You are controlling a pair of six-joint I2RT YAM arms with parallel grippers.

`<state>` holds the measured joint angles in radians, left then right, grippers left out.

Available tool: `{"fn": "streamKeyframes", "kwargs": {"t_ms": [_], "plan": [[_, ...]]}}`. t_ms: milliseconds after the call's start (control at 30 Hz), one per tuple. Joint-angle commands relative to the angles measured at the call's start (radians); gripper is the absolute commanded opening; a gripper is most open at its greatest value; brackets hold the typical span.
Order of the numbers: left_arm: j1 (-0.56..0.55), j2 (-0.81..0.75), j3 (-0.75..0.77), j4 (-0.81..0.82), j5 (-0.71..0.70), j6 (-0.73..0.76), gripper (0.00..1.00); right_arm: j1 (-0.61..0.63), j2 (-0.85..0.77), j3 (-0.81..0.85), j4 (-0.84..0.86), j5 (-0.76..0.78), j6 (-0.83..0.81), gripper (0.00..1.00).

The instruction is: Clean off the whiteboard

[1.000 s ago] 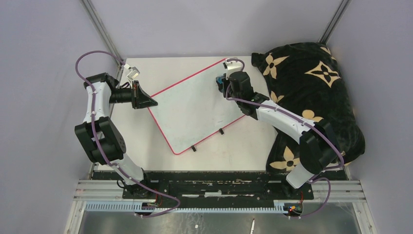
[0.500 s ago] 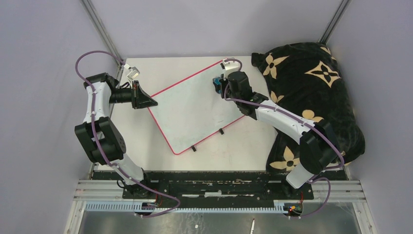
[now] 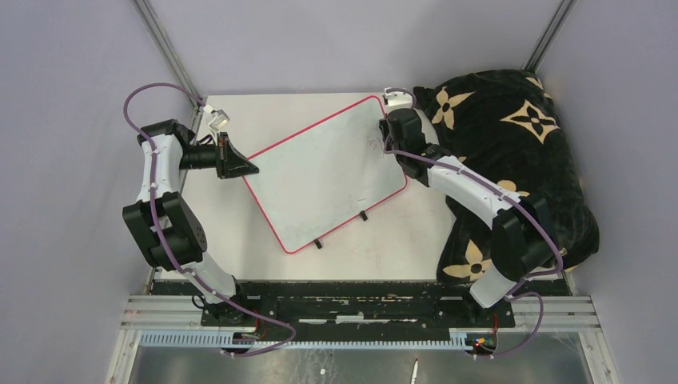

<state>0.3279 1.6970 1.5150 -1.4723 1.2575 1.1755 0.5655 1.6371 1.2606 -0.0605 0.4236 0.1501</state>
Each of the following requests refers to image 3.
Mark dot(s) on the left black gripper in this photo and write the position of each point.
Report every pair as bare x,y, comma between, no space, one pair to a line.
229,163

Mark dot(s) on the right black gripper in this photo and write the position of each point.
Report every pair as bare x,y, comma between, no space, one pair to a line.
385,131

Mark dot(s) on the red framed whiteboard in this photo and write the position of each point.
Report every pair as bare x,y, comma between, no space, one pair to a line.
316,180

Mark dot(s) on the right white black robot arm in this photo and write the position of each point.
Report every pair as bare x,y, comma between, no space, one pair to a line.
522,236

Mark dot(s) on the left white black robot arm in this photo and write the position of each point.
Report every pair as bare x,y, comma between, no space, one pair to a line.
166,230

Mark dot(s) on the black floral plush blanket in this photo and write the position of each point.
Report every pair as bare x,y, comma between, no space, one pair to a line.
503,125

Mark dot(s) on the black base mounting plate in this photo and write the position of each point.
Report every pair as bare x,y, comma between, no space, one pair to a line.
377,312

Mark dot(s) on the white marker pen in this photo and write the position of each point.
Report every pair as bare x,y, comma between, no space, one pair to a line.
414,372

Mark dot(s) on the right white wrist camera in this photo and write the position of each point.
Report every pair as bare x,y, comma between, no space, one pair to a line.
398,98

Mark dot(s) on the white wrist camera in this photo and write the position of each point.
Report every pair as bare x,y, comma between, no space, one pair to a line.
398,98
218,118

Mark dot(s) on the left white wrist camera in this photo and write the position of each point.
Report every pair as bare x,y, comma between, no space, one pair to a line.
218,118

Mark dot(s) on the left aluminium corner post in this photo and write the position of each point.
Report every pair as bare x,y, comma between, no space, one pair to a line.
163,43

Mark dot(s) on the aluminium corner post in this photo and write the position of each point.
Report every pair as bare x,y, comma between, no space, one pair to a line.
543,43
163,43

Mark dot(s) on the blue toothed cable duct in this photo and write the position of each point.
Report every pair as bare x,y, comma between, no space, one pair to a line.
227,340

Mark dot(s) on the right aluminium corner post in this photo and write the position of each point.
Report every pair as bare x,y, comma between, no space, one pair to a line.
543,43

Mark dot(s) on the aluminium frame rails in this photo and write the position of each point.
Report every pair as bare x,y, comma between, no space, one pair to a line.
550,315

